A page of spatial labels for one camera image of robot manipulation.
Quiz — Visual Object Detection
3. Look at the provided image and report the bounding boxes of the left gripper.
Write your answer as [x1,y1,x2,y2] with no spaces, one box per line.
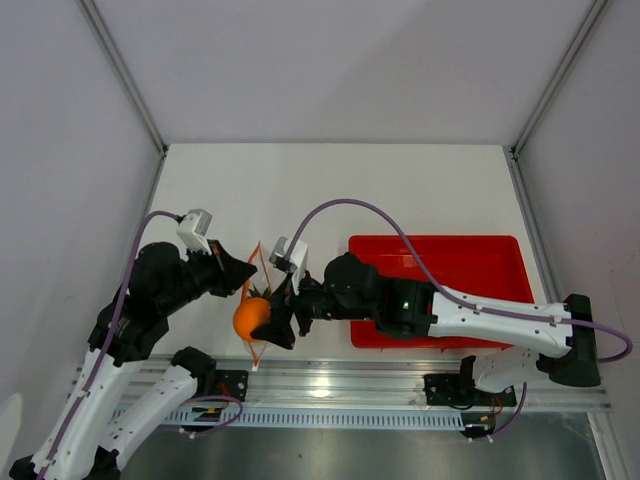
[161,238,258,313]

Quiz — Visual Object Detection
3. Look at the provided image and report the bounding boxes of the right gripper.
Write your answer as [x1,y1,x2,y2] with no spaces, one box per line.
[252,266,375,351]

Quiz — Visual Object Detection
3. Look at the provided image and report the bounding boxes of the toy pineapple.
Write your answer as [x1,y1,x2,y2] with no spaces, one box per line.
[248,283,272,299]

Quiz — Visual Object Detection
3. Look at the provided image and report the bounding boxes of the toy orange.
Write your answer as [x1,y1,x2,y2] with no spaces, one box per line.
[233,298,270,343]

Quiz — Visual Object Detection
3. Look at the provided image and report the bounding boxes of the clear zip top bag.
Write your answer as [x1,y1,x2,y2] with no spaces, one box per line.
[233,243,281,373]

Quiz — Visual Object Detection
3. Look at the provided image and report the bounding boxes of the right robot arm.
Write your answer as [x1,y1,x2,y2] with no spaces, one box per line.
[251,253,601,404]

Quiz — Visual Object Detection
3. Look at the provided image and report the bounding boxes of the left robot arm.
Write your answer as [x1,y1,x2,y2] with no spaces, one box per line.
[9,240,257,479]

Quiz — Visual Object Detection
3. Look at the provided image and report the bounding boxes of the red plastic tray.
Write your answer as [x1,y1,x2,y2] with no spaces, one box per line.
[348,235,534,351]

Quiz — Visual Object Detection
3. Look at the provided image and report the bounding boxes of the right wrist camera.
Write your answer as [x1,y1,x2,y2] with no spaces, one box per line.
[269,236,308,295]

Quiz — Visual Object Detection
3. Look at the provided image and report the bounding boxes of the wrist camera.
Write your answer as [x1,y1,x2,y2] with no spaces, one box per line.
[176,209,212,256]
[269,236,308,295]

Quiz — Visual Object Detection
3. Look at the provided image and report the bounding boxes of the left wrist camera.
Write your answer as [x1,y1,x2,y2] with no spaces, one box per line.
[176,209,212,256]

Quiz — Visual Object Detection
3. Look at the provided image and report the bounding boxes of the aluminium mounting rail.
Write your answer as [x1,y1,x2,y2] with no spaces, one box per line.
[67,357,612,414]

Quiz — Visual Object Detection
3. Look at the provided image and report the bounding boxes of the white slotted cable duct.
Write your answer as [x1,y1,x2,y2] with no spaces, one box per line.
[160,406,465,431]

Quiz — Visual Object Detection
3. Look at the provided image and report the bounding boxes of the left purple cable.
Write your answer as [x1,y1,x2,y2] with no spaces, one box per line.
[29,212,186,476]

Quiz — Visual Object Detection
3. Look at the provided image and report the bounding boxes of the purple cable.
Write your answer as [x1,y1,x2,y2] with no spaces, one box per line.
[29,212,186,476]
[287,198,634,365]

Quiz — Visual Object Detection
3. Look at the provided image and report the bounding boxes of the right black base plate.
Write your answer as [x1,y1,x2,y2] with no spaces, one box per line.
[423,373,517,411]

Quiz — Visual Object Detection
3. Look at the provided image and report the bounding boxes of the left aluminium corner post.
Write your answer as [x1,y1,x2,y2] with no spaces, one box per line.
[76,0,168,158]

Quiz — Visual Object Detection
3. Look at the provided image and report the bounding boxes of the aluminium corner post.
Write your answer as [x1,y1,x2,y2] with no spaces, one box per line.
[510,0,613,161]
[76,0,168,158]

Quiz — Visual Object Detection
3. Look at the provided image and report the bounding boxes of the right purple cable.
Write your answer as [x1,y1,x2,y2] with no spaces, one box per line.
[287,198,634,365]

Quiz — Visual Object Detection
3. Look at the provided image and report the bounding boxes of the right aluminium corner post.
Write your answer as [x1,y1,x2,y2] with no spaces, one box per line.
[510,0,613,161]

